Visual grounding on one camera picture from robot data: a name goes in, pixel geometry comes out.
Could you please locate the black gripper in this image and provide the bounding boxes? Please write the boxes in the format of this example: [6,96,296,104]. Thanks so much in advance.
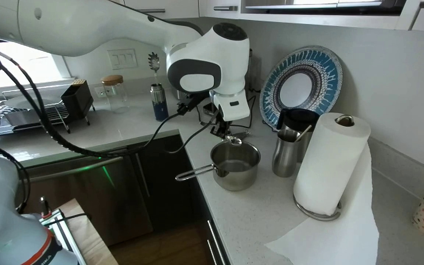
[201,104,234,138]

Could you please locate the silver utensil cup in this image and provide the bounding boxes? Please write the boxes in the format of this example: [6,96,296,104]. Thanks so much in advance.
[271,128,315,180]

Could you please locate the dark door cabinet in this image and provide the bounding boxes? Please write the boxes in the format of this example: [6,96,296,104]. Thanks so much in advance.
[19,134,209,247]

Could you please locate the dish brush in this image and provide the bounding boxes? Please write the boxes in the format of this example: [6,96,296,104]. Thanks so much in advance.
[147,50,162,84]

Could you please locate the dark drawer cabinet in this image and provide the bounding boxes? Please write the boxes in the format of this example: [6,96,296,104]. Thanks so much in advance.
[190,193,232,265]

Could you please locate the white paper towel roll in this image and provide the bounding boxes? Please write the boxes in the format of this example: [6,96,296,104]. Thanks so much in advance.
[291,112,381,265]

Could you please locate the glass jar with cork lid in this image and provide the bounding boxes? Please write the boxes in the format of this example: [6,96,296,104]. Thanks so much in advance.
[98,74,126,113]

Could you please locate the blue patterned decorative plate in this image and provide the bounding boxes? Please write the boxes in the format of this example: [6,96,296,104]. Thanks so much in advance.
[257,46,344,132]

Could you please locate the metal paper towel holder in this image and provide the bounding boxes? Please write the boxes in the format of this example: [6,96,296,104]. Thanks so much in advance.
[291,193,344,224]

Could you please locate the black utensil caddy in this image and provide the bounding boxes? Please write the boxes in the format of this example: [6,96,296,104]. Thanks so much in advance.
[60,79,95,121]

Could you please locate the white upper cabinet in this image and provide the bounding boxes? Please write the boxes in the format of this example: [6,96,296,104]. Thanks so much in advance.
[107,0,424,34]

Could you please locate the wooden board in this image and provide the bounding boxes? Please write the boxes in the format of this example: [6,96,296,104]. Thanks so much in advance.
[40,197,120,265]

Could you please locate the metal dish rack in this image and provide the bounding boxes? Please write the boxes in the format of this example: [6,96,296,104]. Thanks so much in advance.
[0,88,97,135]

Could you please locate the bright window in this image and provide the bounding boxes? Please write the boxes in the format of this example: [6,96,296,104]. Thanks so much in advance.
[0,40,72,91]

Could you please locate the thin black cable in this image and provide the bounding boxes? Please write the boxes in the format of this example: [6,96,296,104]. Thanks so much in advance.
[166,118,219,156]

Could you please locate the silver pot with wire handle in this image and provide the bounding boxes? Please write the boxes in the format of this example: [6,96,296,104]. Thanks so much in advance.
[173,138,262,193]

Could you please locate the silver cabinet handle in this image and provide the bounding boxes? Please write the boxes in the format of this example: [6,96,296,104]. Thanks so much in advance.
[204,219,229,265]
[132,150,151,199]
[204,238,219,265]

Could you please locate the white wall outlet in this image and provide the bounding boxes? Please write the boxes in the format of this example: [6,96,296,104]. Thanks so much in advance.
[106,47,140,71]

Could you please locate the thick black cable bundle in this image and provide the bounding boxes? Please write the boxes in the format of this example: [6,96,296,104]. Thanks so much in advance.
[0,41,209,159]

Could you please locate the black base cable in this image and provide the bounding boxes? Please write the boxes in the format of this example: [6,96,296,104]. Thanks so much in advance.
[0,138,32,215]

